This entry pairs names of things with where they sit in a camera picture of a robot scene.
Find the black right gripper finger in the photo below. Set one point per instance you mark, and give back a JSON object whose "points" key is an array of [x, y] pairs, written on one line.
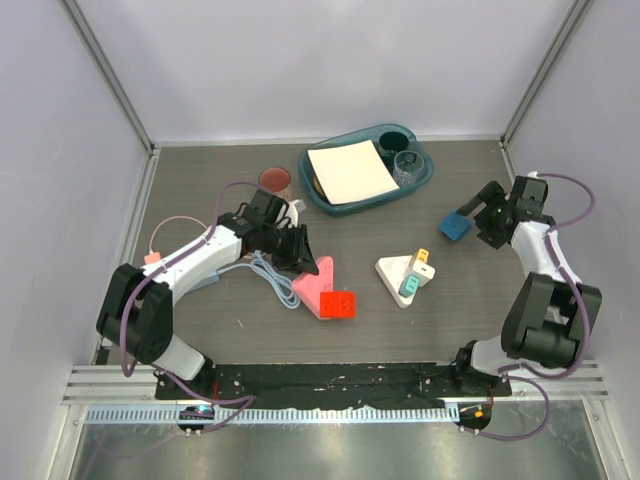
{"points": [[489, 193], [484, 226]]}

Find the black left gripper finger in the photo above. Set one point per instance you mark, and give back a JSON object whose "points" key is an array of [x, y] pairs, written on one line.
{"points": [[285, 257], [305, 261]]}

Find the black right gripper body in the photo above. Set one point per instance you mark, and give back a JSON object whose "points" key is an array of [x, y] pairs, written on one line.
{"points": [[495, 210]]}

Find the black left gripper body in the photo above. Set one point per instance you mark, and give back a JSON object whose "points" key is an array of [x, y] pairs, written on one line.
{"points": [[270, 238]]}

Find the pink triangular power strip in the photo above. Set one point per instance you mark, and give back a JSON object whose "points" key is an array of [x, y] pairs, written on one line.
{"points": [[308, 287]]}

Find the blue cube socket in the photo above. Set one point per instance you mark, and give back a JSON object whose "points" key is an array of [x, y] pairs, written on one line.
{"points": [[455, 226]]}

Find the red cube socket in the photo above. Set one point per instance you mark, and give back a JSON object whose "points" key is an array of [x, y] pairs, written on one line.
{"points": [[337, 305]]}

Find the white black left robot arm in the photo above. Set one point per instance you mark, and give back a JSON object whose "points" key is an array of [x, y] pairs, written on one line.
{"points": [[137, 311]]}

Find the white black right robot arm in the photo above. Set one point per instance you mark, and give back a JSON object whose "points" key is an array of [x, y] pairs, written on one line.
{"points": [[547, 330]]}

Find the yellow plug adapter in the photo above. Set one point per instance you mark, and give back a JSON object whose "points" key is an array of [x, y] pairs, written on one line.
{"points": [[421, 255]]}

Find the white plug adapter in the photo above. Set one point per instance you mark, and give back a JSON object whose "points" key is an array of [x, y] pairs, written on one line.
{"points": [[423, 272]]}

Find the teal plug adapter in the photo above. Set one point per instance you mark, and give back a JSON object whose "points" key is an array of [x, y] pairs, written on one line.
{"points": [[409, 286]]}

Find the pink charger plug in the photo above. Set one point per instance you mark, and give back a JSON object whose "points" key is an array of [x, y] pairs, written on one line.
{"points": [[152, 257]]}

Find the white triangular power strip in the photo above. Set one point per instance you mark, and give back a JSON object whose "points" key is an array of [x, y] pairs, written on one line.
{"points": [[392, 271]]}

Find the clear glass cup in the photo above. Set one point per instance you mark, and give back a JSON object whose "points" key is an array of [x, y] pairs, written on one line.
{"points": [[407, 167]]}

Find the teal plastic tray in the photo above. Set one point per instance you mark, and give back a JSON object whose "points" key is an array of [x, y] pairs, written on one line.
{"points": [[374, 133]]}

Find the white paper sheet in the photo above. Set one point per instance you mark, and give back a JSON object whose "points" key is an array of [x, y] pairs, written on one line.
{"points": [[351, 173]]}

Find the dark green cup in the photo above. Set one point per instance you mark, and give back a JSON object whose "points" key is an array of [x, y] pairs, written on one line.
{"points": [[392, 142]]}

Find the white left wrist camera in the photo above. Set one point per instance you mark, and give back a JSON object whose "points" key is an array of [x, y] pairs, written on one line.
{"points": [[295, 210]]}

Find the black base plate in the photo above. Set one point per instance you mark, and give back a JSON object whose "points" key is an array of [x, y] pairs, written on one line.
{"points": [[384, 386]]}

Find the perforated cable duct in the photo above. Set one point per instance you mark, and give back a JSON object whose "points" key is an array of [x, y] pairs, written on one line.
{"points": [[185, 414]]}

